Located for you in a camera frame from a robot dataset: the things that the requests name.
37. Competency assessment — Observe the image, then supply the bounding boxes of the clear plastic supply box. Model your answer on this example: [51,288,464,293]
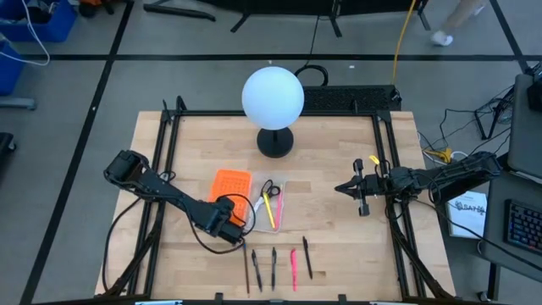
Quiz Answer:
[246,171,289,234]

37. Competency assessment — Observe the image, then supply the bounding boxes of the black pen with grey grip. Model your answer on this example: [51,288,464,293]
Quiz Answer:
[270,247,278,292]

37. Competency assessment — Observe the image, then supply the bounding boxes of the black handled scissors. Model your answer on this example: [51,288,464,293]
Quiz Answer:
[252,179,282,214]

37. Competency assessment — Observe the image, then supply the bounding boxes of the pink pencil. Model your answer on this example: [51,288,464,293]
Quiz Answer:
[274,185,285,230]

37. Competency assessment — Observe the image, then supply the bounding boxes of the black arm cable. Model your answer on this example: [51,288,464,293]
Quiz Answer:
[101,193,257,293]
[389,197,542,272]

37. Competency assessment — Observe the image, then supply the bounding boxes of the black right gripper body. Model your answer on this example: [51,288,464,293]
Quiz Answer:
[353,158,393,218]

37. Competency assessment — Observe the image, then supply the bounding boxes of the blue plastic bin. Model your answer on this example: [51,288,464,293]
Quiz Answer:
[0,0,78,43]
[0,42,26,97]

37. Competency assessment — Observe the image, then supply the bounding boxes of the person's shoe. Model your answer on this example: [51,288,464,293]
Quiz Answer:
[430,30,454,47]

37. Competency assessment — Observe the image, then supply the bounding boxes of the grey desk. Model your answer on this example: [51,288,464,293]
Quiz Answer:
[480,171,542,272]
[506,74,542,179]

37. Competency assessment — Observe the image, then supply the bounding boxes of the white printed booklet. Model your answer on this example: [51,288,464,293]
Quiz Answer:
[447,190,488,240]

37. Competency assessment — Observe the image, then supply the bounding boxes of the white globe table lamp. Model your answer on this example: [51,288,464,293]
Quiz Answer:
[241,65,306,159]

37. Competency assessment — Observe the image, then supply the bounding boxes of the black partition stand foot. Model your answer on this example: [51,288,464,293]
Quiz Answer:
[230,0,260,34]
[142,3,217,22]
[417,0,432,31]
[329,0,343,38]

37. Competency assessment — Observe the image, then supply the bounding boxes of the person's leg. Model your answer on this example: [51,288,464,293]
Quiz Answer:
[442,0,486,37]

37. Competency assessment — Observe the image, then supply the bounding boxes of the pink highlighter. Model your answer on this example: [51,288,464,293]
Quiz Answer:
[290,247,299,293]

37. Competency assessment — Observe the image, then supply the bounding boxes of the slim black pen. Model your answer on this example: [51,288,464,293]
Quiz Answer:
[301,236,314,280]

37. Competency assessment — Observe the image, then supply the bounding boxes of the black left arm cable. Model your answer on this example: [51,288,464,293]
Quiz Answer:
[101,193,257,293]

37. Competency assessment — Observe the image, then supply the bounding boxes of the brown pencil with blue cap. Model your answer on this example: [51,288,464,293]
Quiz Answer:
[241,241,251,296]

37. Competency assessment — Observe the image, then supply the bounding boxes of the yellow hanging cable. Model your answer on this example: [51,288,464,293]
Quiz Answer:
[391,0,418,86]

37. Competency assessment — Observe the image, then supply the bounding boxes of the orange plastic case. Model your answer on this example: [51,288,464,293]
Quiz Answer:
[207,169,254,228]

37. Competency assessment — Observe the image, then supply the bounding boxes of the yellow highlighter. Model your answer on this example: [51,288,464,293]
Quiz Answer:
[262,191,277,230]

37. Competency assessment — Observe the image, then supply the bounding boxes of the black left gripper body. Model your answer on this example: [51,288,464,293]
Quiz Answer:
[202,196,247,247]

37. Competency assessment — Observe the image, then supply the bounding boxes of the chrome pen with black grip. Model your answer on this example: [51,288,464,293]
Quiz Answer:
[251,248,263,293]

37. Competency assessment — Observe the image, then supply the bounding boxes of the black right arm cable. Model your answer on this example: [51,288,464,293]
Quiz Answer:
[389,197,542,272]

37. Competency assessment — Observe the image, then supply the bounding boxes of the white cable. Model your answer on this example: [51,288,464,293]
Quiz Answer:
[0,0,51,67]

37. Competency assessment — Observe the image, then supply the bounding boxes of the black backlit keyboard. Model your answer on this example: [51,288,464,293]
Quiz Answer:
[503,198,542,257]

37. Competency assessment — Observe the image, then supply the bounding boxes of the black lamp cable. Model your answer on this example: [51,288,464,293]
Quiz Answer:
[295,14,330,88]

